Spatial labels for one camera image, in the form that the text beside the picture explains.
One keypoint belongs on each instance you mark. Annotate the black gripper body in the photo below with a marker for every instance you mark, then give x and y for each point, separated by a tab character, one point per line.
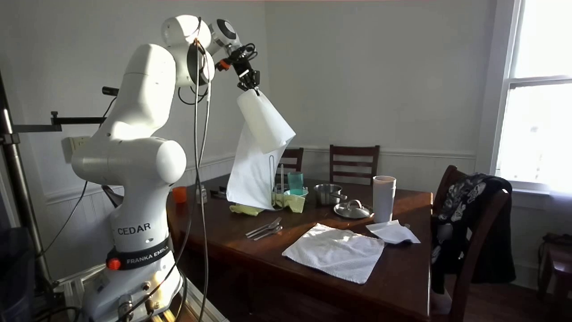
244	60

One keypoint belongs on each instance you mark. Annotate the large white paper towel roll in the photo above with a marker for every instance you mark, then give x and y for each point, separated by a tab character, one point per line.
260	137

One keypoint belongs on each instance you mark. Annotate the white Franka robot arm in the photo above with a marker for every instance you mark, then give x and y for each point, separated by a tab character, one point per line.
144	167

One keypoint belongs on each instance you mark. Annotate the dark wooden slatted chair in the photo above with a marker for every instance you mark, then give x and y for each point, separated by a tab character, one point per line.
294	158

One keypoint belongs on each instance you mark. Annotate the teal plastic cup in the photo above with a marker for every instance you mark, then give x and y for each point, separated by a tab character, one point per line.
295	182

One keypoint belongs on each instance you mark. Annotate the wooden chair back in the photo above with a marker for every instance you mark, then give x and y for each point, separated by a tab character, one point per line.
354	153

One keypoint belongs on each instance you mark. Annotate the green bowl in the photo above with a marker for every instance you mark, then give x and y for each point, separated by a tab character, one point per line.
295	199

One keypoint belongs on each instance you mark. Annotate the metal fork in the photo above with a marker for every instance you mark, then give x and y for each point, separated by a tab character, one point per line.
262	228

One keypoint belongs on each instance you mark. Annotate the metal spoon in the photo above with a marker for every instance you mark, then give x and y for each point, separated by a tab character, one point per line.
267	233

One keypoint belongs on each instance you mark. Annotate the metal pot lid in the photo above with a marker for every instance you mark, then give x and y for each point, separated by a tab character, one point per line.
353	210

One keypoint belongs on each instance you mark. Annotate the large white paper sheet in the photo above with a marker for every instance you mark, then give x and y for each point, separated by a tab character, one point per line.
337	253

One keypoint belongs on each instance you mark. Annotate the small white napkin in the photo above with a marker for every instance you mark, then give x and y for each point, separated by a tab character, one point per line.
394	233

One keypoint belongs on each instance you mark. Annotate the wooden chair holding jacket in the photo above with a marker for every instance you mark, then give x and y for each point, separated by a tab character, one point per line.
446	174

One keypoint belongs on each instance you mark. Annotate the bright dining room window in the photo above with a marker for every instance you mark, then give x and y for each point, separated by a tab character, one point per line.
537	119

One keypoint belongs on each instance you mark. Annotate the black patterned jacket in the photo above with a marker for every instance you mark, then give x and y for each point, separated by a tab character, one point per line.
494	239

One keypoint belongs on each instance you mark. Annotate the dark wooden side table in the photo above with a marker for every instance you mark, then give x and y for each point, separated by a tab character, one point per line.
556	262

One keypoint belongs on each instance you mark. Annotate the black camera stand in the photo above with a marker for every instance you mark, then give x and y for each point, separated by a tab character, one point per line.
56	121

